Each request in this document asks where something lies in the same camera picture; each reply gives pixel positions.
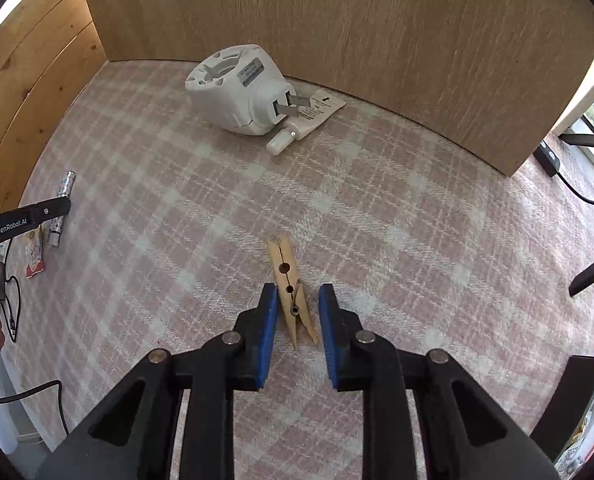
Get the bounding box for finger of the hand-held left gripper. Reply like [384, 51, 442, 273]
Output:
[38, 196, 72, 227]

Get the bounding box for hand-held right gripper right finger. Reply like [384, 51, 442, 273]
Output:
[318, 283, 561, 480]

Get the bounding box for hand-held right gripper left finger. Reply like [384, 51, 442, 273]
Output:
[37, 283, 280, 480]

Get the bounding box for wooden clothespin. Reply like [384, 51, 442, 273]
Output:
[267, 232, 321, 349]

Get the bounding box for white patterned lighter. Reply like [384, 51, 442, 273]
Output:
[46, 170, 76, 249]

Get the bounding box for yellow creamer sachet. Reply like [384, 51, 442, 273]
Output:
[25, 225, 46, 294]

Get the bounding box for knotty pine wood panel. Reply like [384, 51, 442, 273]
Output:
[0, 0, 110, 221]

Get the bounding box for pink plaid cloth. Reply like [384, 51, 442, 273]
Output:
[0, 57, 594, 480]

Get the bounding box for small white cylinder cap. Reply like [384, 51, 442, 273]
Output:
[266, 128, 298, 156]

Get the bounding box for white round plug device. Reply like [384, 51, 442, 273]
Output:
[185, 43, 312, 137]

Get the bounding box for white printed packet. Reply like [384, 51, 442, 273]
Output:
[293, 88, 347, 141]

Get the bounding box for white printed box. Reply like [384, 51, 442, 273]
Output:
[554, 396, 594, 479]

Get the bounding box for black flat device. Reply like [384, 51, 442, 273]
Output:
[534, 139, 562, 177]

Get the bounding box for oak veneer board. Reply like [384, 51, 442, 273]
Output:
[77, 0, 594, 179]

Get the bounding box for black metal bar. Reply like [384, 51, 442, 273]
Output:
[560, 132, 594, 152]

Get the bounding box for thin black cable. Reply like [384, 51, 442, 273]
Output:
[0, 240, 22, 343]

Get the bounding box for black cable with plug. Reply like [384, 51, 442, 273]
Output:
[556, 169, 594, 233]

